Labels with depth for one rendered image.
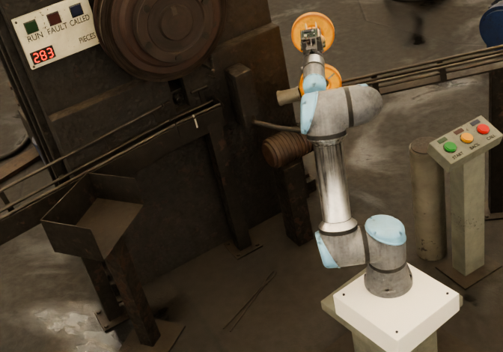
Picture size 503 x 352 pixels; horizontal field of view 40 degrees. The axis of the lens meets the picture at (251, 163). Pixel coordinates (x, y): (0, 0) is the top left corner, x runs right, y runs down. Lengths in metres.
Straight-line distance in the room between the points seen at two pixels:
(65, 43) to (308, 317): 1.33
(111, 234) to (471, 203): 1.26
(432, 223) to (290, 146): 0.61
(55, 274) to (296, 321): 1.17
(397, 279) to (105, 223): 0.98
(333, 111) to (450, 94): 2.00
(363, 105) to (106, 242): 0.95
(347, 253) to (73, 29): 1.19
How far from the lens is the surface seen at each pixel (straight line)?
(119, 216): 2.38
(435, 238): 2.76
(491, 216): 3.04
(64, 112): 2.54
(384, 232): 2.06
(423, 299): 2.18
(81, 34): 2.48
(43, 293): 3.19
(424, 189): 2.61
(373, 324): 2.11
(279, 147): 2.67
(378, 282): 2.16
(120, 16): 2.34
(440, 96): 3.87
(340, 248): 2.06
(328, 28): 2.54
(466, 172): 2.46
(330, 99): 1.95
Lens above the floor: 1.96
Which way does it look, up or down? 34 degrees down
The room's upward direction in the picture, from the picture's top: 13 degrees counter-clockwise
